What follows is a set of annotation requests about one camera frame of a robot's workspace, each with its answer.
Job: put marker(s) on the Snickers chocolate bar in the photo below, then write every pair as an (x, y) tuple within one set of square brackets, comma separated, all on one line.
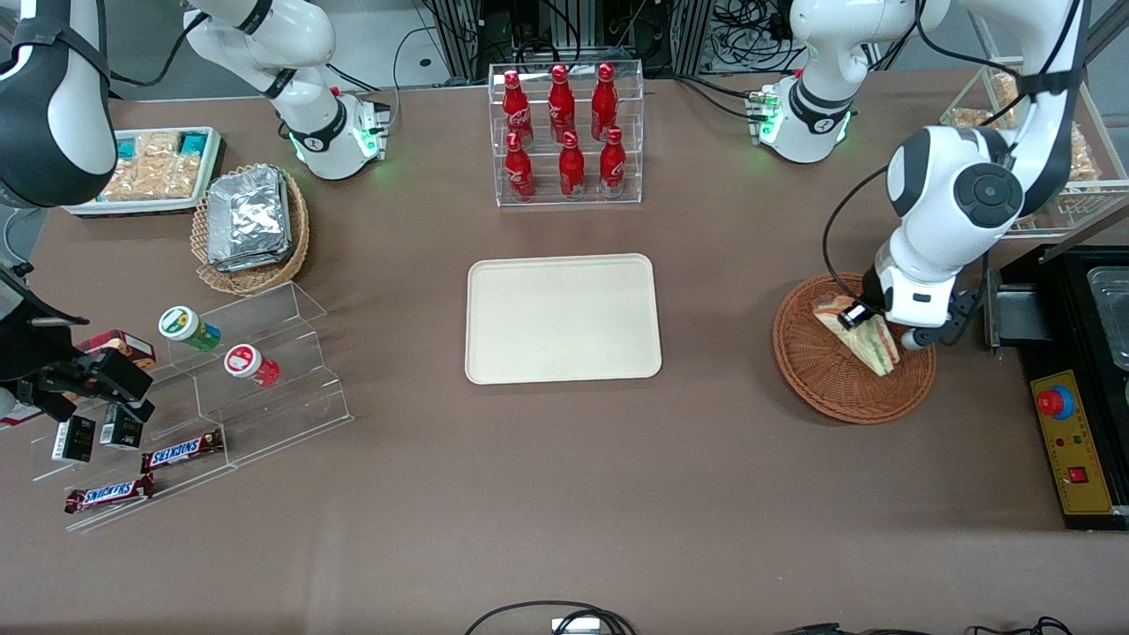
[(181, 451), (108, 494)]

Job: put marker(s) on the grey metal bar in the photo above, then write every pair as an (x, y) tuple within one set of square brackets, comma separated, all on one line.
[(1094, 227)]

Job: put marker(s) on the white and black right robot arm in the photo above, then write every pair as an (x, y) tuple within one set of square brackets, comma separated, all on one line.
[(300, 35)]

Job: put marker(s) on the clear acrylic bottle rack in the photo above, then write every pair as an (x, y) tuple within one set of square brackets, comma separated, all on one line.
[(617, 190)]

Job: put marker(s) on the green yogurt cup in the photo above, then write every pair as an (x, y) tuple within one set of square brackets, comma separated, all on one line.
[(181, 324)]

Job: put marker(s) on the small black box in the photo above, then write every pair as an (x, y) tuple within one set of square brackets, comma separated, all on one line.
[(73, 439), (121, 429)]

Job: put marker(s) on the red emergency stop button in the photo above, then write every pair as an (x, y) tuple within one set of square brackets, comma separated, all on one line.
[(1054, 402)]

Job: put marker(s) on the red-brown snack box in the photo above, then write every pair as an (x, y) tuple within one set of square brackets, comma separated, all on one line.
[(128, 344)]

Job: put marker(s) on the aluminium profile frame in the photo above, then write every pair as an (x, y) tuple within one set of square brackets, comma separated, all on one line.
[(465, 40)]

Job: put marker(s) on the red box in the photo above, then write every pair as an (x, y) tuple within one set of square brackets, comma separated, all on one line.
[(22, 416)]

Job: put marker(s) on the round brown wicker basket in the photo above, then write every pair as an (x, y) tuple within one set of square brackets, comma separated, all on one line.
[(838, 392)]

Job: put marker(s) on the clear metal-rimmed tray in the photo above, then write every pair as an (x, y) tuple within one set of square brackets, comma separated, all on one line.
[(1110, 317)]

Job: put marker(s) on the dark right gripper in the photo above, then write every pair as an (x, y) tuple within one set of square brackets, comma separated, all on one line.
[(26, 348)]

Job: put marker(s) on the beige rectangular tray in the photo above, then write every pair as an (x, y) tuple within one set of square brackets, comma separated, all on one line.
[(563, 319)]

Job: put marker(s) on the clear acrylic stepped display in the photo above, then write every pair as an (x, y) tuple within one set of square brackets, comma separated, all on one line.
[(282, 406)]

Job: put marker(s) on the red yogurt cup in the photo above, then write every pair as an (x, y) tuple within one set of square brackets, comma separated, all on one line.
[(242, 362)]

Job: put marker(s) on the teal snack packet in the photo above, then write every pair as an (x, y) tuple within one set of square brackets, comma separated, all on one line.
[(126, 148), (192, 142)]

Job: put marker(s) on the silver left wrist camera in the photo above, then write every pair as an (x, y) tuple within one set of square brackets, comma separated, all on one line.
[(957, 322)]

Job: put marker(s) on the clear cracker snack bags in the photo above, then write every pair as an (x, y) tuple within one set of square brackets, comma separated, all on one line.
[(154, 172)]

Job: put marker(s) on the clear bag of pastries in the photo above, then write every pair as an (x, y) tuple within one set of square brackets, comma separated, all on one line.
[(975, 117), (1005, 88), (1083, 154)]

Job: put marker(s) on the yellow control panel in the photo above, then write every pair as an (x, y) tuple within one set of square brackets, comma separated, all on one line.
[(1089, 441)]

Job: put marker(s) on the white snack tray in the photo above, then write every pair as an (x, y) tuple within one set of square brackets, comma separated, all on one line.
[(132, 208)]

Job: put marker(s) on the red cola bottle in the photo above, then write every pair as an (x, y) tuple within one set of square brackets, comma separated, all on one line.
[(515, 110), (604, 101), (571, 168), (561, 104), (519, 169), (612, 164)]

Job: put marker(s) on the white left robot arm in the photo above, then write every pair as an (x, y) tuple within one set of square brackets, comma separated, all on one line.
[(935, 194)]

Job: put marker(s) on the small white device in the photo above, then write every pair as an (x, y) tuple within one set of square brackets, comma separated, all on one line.
[(575, 626)]

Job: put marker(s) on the triangular sandwich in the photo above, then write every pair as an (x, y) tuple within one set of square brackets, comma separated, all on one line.
[(869, 348)]

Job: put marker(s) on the black machine housing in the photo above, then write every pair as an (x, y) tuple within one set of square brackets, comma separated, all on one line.
[(1072, 353)]

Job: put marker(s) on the light tan wicker basket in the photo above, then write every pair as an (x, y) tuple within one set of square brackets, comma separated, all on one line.
[(256, 280)]

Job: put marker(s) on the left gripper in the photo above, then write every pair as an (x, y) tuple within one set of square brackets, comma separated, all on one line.
[(871, 290)]

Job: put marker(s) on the grey metal block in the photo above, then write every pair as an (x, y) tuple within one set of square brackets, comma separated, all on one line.
[(1019, 317)]

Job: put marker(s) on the silver foil pouch stack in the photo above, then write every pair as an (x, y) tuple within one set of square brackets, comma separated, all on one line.
[(249, 219)]

